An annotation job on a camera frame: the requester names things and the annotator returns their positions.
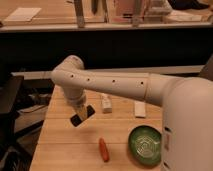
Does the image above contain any green glass plate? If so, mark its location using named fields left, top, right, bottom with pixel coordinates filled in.
left=128, top=125, right=161, bottom=167

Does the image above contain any black equipment on left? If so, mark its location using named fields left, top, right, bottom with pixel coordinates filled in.
left=0, top=76, right=23, bottom=160

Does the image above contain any white rectangular block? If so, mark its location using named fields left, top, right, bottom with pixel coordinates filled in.
left=134, top=101, right=146, bottom=118

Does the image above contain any black eraser block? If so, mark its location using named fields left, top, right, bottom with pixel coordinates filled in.
left=70, top=105, right=95, bottom=127

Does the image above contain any orange carrot toy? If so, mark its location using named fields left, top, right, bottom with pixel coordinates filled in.
left=99, top=138, right=109, bottom=162

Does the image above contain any white paper sheet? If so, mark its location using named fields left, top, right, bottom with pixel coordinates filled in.
left=4, top=7, right=41, bottom=22

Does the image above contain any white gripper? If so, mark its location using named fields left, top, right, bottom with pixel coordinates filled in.
left=65, top=91, right=88, bottom=119

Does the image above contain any dark chair back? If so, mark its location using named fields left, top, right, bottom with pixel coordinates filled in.
left=199, top=55, right=213, bottom=81

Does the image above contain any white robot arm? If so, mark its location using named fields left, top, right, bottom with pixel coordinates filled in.
left=51, top=55, right=213, bottom=171

